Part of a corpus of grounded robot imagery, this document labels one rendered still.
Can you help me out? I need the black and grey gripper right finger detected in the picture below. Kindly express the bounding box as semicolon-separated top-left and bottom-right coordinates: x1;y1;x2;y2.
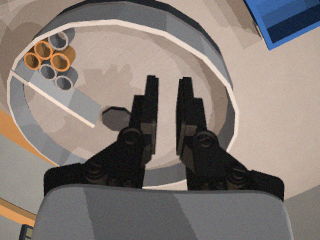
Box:
176;77;285;202

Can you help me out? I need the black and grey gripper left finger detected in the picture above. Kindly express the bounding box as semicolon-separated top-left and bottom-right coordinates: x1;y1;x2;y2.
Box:
44;75;159;197

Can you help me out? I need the bronze bushing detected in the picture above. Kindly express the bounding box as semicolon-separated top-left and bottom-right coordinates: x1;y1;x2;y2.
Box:
24;45;45;70
50;45;76;71
34;37;56;60

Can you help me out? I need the grey metal bushing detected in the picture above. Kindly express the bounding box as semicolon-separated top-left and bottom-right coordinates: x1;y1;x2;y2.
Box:
48;27;75;50
55;67;78;92
39;58;59;81

